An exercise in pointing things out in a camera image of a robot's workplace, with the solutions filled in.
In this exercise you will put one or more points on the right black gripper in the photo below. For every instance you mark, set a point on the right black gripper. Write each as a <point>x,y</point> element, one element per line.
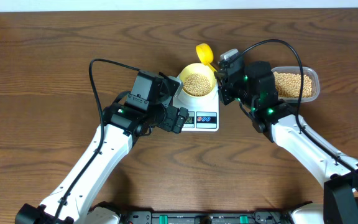
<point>222,77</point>

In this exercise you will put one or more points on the pile of soybeans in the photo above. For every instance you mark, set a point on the pile of soybeans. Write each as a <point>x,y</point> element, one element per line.
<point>288,85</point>

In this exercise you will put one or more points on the clear plastic container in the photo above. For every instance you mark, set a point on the clear plastic container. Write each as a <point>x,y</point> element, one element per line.
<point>307,71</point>

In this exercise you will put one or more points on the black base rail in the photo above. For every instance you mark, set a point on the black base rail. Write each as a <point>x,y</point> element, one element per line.
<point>105,213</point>

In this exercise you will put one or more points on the yellow measuring scoop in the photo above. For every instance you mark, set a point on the yellow measuring scoop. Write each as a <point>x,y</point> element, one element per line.
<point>205,55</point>

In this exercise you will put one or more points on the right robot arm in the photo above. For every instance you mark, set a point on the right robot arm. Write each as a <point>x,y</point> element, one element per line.
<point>336,172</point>

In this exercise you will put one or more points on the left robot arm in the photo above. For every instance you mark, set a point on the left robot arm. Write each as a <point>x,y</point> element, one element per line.
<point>72,199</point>

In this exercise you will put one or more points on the soybeans in yellow bowl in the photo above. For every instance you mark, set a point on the soybeans in yellow bowl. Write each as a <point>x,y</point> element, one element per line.
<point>197,85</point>

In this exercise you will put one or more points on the white digital kitchen scale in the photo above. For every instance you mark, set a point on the white digital kitchen scale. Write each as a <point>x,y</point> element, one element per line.
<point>203,111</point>

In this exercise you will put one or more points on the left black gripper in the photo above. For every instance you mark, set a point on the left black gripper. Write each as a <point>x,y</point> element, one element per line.
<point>168,124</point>

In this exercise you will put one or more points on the yellow bowl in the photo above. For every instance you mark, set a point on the yellow bowl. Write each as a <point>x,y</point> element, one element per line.
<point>200,69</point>

